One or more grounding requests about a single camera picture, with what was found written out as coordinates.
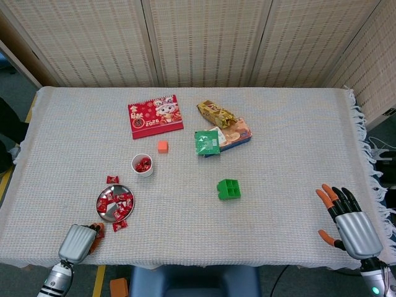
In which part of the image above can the left robot hand silver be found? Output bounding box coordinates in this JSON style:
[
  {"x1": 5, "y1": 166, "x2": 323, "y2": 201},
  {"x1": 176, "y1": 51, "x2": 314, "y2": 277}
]
[{"x1": 58, "y1": 222, "x2": 106, "y2": 265}]

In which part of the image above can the right robot hand silver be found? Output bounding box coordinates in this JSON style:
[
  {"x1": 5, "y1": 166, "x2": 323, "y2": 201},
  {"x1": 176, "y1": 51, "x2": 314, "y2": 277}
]
[{"x1": 315, "y1": 184, "x2": 384, "y2": 260}]

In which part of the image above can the round metal plate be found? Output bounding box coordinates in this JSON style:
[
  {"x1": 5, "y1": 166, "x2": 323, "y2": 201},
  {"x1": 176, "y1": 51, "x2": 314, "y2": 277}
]
[{"x1": 95, "y1": 184, "x2": 136, "y2": 223}]

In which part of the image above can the white paper cup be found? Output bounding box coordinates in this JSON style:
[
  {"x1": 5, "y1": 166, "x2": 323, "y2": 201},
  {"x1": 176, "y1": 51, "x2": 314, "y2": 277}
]
[{"x1": 131, "y1": 153, "x2": 155, "y2": 178}]

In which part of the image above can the orange floor block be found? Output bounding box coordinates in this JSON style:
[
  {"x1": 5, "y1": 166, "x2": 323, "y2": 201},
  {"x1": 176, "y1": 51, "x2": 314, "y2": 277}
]
[{"x1": 110, "y1": 277, "x2": 129, "y2": 297}]

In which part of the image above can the black box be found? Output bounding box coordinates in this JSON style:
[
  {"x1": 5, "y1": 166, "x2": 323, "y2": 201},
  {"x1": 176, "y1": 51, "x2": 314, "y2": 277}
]
[{"x1": 376, "y1": 159, "x2": 396, "y2": 186}]

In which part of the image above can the white woven tablecloth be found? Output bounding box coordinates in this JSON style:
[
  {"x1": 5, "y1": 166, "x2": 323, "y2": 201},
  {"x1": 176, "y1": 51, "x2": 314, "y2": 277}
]
[{"x1": 0, "y1": 85, "x2": 396, "y2": 270}]

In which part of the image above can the black trouser leg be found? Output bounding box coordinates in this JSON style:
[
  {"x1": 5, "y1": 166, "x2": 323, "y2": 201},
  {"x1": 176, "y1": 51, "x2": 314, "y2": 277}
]
[{"x1": 0, "y1": 97, "x2": 30, "y2": 174}]

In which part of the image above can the green building block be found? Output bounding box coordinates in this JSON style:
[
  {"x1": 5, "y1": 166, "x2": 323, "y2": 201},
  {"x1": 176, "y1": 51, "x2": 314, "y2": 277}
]
[{"x1": 217, "y1": 178, "x2": 242, "y2": 200}]

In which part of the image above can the red desk calendar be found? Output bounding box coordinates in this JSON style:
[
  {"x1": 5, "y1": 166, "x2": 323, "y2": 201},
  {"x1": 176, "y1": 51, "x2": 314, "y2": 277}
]
[{"x1": 127, "y1": 94, "x2": 185, "y2": 140}]

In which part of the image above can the blue biscuit box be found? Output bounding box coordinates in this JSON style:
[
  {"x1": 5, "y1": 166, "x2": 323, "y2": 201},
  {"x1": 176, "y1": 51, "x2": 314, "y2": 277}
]
[{"x1": 202, "y1": 116, "x2": 253, "y2": 158}]

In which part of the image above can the green foil packet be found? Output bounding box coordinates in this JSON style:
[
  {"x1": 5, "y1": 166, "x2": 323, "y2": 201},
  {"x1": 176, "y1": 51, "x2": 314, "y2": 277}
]
[{"x1": 194, "y1": 130, "x2": 222, "y2": 157}]

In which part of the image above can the woven folding screen panel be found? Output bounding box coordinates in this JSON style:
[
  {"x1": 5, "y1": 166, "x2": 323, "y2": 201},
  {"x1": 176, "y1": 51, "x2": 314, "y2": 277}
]
[
  {"x1": 140, "y1": 0, "x2": 275, "y2": 89},
  {"x1": 323, "y1": 0, "x2": 396, "y2": 131},
  {"x1": 0, "y1": 0, "x2": 163, "y2": 89},
  {"x1": 249, "y1": 0, "x2": 383, "y2": 89}
]

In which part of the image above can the gold snack bag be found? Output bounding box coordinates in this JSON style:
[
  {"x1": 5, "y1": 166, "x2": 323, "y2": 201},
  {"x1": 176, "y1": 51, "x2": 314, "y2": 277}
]
[{"x1": 196, "y1": 100, "x2": 238, "y2": 129}]

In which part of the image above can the brown folding screen panel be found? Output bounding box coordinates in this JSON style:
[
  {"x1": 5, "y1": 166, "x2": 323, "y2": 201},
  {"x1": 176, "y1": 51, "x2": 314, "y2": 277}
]
[{"x1": 0, "y1": 12, "x2": 59, "y2": 90}]

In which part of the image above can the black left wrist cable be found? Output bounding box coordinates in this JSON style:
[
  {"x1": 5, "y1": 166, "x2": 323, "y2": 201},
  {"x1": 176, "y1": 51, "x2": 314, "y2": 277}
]
[{"x1": 60, "y1": 259, "x2": 75, "y2": 297}]

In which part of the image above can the white cable bundle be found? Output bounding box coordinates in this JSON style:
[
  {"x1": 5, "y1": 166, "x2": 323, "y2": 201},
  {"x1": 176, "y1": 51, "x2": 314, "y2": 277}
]
[{"x1": 368, "y1": 136, "x2": 396, "y2": 161}]

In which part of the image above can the black floor cable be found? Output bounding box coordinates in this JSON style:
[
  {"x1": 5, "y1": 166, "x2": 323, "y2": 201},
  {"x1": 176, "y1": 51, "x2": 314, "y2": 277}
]
[{"x1": 269, "y1": 265, "x2": 290, "y2": 297}]

